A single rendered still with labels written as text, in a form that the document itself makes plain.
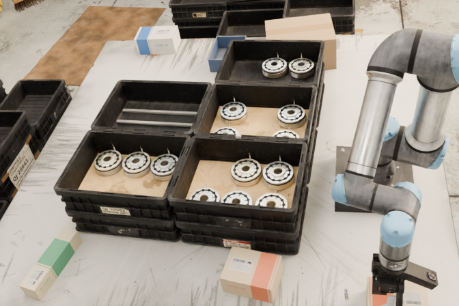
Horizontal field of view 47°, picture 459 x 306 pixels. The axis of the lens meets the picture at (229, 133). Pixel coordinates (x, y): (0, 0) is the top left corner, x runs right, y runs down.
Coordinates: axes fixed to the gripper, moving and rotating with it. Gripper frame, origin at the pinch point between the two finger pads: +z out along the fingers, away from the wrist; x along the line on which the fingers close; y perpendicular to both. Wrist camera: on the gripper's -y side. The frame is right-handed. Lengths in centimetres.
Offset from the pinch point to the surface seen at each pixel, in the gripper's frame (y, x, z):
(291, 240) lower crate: 30.6, -16.7, -2.8
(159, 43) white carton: 105, -131, -2
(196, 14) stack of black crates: 112, -220, 35
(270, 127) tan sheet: 42, -63, -8
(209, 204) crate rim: 54, -17, -18
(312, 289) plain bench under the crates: 23.7, -4.7, 5.1
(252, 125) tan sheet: 49, -64, -8
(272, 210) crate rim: 34.9, -16.1, -17.9
